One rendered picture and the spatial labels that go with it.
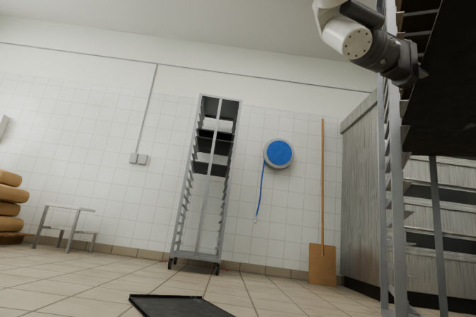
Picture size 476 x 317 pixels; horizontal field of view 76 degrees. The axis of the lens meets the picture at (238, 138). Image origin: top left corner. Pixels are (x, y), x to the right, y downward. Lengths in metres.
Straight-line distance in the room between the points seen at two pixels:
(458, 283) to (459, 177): 0.96
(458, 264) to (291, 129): 2.24
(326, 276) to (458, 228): 1.35
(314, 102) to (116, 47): 2.94
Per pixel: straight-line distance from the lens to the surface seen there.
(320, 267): 3.70
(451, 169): 3.62
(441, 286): 1.69
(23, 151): 4.71
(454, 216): 3.52
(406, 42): 0.84
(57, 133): 4.58
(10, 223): 3.95
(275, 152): 3.86
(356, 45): 0.68
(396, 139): 1.09
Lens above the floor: 0.36
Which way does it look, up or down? 18 degrees up
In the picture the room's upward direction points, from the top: 8 degrees clockwise
